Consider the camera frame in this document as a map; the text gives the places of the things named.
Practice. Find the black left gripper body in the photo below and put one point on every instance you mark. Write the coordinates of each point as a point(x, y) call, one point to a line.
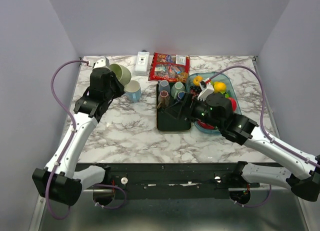
point(116, 89)

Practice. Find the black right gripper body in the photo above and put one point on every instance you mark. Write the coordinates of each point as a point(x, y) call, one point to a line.
point(198, 110)

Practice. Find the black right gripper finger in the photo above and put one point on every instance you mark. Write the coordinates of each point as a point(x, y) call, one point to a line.
point(185, 103)
point(176, 113)

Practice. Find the dark blue mug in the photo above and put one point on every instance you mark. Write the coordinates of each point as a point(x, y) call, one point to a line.
point(180, 95)

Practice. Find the brown striped mug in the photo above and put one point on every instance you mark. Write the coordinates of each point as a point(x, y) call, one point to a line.
point(163, 100)

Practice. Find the light green large mug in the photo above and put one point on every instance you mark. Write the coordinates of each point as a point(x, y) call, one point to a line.
point(122, 73)

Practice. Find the light blue hexagonal mug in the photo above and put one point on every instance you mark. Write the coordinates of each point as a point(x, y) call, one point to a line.
point(133, 91)

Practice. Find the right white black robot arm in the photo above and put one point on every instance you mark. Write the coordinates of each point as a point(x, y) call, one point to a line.
point(298, 171)

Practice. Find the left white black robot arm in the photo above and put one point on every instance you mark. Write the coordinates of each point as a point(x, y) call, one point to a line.
point(58, 180)

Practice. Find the mint green mug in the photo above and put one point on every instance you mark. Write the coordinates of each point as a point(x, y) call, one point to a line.
point(176, 88)

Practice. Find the grey blue dotted mug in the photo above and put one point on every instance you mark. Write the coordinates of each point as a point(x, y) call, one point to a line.
point(163, 85)

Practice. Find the black tray gold rim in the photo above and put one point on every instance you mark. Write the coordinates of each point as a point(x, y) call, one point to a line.
point(166, 123)

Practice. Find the red apple fruit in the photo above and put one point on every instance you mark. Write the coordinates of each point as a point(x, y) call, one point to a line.
point(233, 103)

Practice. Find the yellow lemon fruit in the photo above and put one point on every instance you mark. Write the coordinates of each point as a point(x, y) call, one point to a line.
point(219, 87)

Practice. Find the red dragon fruit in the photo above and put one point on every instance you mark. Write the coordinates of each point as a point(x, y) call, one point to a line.
point(205, 126)

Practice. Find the dark blue grape bunch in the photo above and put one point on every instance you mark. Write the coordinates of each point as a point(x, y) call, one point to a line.
point(195, 90)

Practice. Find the teal transparent fruit container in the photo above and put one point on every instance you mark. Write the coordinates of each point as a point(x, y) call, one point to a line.
point(220, 78)

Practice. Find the orange fruit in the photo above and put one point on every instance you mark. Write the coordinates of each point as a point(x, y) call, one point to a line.
point(197, 80)

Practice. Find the red snack bag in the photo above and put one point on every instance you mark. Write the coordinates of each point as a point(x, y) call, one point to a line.
point(169, 67)

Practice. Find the white rectangular box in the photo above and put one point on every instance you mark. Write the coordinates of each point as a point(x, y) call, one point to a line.
point(141, 64)

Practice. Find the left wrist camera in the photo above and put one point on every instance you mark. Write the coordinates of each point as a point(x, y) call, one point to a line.
point(102, 63)

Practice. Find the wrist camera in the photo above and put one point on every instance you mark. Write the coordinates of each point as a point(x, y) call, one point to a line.
point(206, 90)
point(102, 63)

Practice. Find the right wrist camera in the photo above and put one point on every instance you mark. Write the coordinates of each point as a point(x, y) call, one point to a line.
point(206, 90)

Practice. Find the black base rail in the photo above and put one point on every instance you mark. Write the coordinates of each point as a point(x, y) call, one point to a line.
point(163, 181)

